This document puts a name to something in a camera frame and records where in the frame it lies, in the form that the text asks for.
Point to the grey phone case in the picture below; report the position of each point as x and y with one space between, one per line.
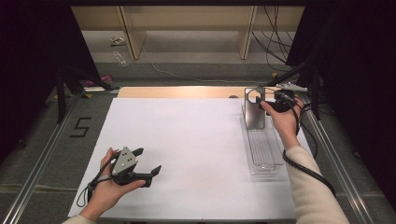
253 118

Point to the black metal stand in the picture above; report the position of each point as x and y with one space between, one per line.
316 93
60 93

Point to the person's right hand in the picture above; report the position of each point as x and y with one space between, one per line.
285 124

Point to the pink object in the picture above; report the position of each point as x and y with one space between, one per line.
104 78

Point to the clear plastic tray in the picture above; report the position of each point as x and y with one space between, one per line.
261 149

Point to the light wooden shelf unit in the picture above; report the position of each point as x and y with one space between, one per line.
186 18

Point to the black curtain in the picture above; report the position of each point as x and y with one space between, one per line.
31 62
358 77

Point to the aluminium floor rail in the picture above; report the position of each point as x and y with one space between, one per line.
342 174
31 183

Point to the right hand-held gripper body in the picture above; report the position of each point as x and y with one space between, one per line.
281 102

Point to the white table board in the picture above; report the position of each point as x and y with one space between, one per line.
186 140

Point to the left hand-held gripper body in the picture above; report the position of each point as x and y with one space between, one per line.
125 161

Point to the person's left hand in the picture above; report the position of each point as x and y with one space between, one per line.
106 193

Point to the clear plastic piece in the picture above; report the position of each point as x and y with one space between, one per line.
120 59

